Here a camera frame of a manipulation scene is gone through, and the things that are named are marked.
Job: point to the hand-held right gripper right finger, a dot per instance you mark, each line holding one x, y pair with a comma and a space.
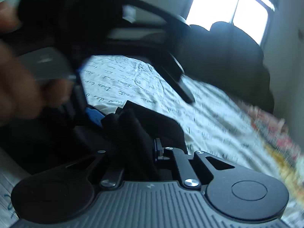
158, 147

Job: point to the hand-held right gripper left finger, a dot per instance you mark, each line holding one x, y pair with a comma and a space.
114, 173

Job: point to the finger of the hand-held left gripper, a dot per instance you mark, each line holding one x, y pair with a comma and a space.
177, 76
95, 117

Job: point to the black pants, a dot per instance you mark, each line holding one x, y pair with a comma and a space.
133, 128

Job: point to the person's left hand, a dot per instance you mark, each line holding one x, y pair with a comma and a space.
16, 87

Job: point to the white script-printed blanket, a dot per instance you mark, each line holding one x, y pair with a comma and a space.
213, 123

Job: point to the bright window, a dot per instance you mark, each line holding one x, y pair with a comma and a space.
213, 2

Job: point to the floral patterned bedsheet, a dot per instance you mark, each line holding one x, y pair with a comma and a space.
273, 133

